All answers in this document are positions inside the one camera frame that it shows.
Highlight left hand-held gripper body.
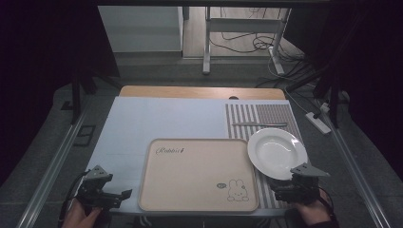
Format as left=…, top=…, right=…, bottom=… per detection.
left=76, top=164, right=125, bottom=210

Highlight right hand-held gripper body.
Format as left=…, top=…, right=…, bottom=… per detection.
left=278, top=161, right=331, bottom=204

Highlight white plate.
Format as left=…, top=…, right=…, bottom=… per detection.
left=246, top=127, right=309, bottom=181

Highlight person's right hand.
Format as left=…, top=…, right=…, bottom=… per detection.
left=292, top=189, right=335, bottom=228

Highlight person's left hand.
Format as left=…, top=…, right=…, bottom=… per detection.
left=61, top=199, right=103, bottom=228

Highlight silver table knife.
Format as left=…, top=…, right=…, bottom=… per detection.
left=231, top=121, right=289, bottom=127

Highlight white power strip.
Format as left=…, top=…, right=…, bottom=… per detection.
left=304, top=111, right=333, bottom=135

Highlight beige tray with rabbit print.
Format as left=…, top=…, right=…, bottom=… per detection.
left=138, top=138, right=260, bottom=214

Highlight grey striped placemat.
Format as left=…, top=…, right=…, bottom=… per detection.
left=224, top=103, right=310, bottom=210

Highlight light blue table cover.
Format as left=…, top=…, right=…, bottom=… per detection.
left=85, top=96, right=294, bottom=219

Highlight black metal stand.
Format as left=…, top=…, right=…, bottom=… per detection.
left=284, top=67, right=342, bottom=129
left=69, top=60, right=122, bottom=125

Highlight wooden table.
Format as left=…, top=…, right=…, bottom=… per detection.
left=119, top=85, right=287, bottom=101

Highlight white cabinet panel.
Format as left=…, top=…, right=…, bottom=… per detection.
left=97, top=6, right=185, bottom=53

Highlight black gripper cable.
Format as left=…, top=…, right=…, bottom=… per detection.
left=57, top=170, right=90, bottom=226
left=317, top=187, right=337, bottom=220

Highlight metal floor rail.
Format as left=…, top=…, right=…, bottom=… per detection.
left=16, top=100, right=96, bottom=228
left=315, top=98, right=393, bottom=228

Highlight white power cable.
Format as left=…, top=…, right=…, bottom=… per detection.
left=267, top=47, right=331, bottom=119

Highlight black floor cables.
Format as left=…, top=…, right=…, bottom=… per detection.
left=208, top=7, right=313, bottom=89

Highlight white desk frame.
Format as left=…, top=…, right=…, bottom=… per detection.
left=201, top=6, right=292, bottom=76

